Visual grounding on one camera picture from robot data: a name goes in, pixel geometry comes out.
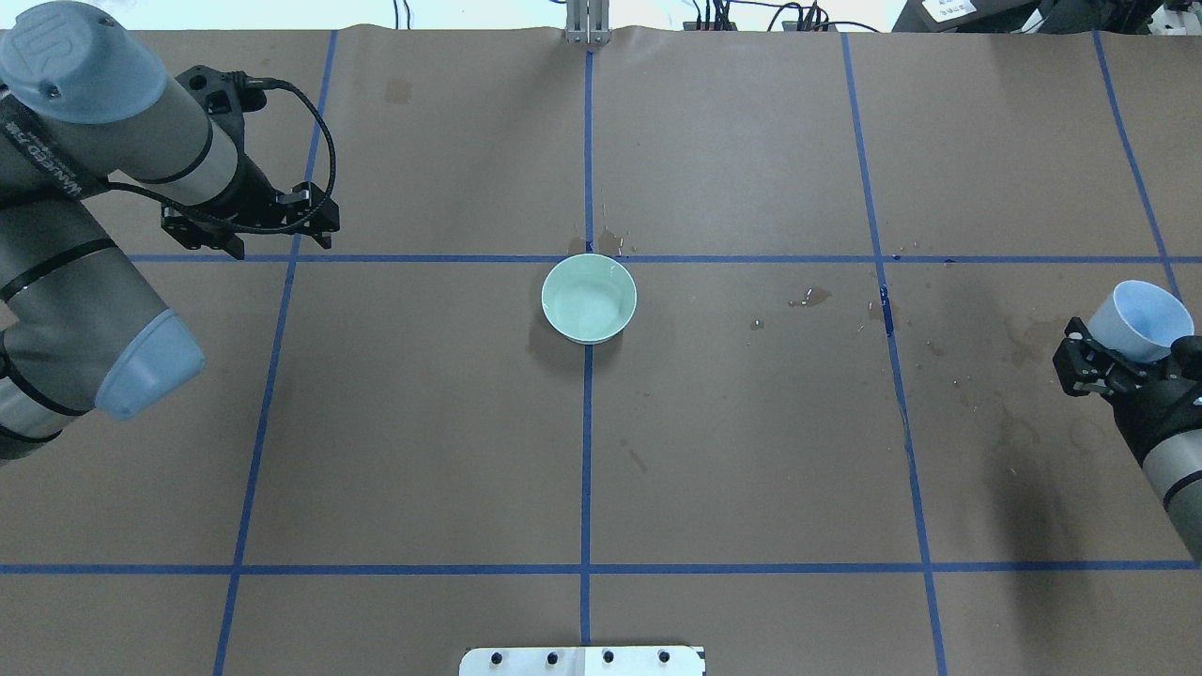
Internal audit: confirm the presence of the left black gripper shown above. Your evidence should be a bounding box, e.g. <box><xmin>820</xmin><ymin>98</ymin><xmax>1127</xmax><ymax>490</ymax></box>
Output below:
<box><xmin>160</xmin><ymin>66</ymin><xmax>343</xmax><ymax>260</ymax></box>

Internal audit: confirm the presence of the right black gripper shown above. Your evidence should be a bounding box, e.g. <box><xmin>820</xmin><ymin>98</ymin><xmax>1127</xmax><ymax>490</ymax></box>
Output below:
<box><xmin>1053</xmin><ymin>318</ymin><xmax>1201</xmax><ymax>466</ymax></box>

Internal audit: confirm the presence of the light blue plastic cup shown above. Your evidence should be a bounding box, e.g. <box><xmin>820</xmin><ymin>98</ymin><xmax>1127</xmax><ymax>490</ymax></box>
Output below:
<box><xmin>1085</xmin><ymin>281</ymin><xmax>1196</xmax><ymax>364</ymax></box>

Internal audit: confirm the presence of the light green bowl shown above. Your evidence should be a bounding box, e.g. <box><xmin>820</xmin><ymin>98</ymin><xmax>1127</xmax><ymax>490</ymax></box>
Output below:
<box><xmin>540</xmin><ymin>253</ymin><xmax>639</xmax><ymax>346</ymax></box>

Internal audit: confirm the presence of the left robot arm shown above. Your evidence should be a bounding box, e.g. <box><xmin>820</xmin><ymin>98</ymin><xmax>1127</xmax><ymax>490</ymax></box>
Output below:
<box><xmin>1</xmin><ymin>1</ymin><xmax>340</xmax><ymax>463</ymax></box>

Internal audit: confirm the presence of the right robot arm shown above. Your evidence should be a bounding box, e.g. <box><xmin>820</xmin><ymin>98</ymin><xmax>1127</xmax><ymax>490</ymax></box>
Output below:
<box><xmin>1053</xmin><ymin>318</ymin><xmax>1201</xmax><ymax>563</ymax></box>

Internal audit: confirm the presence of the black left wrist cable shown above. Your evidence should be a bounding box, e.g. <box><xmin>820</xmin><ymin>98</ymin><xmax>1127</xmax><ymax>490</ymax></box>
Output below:
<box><xmin>103</xmin><ymin>75</ymin><xmax>337</xmax><ymax>236</ymax></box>

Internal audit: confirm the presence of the aluminium frame post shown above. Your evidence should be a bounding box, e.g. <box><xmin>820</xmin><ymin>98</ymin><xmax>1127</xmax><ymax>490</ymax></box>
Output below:
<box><xmin>559</xmin><ymin>0</ymin><xmax>612</xmax><ymax>46</ymax></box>

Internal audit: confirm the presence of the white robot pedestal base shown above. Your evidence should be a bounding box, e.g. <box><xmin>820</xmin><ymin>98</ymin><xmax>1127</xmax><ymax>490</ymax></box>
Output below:
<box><xmin>458</xmin><ymin>645</ymin><xmax>707</xmax><ymax>675</ymax></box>

